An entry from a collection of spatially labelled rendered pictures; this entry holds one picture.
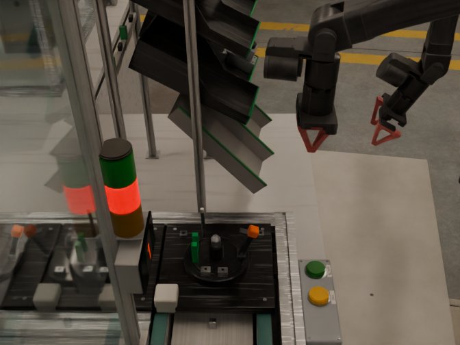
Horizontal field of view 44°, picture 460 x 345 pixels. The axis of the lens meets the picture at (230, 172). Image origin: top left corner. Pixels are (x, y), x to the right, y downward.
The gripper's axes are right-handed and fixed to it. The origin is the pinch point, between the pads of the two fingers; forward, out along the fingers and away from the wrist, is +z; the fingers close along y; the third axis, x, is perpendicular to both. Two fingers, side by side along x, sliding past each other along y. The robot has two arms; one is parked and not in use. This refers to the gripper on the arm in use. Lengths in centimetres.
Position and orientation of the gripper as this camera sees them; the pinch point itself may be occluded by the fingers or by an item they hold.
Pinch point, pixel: (311, 148)
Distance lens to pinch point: 110.3
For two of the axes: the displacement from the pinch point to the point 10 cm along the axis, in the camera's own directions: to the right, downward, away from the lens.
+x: 10.0, 0.3, -0.1
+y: -0.3, 6.3, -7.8
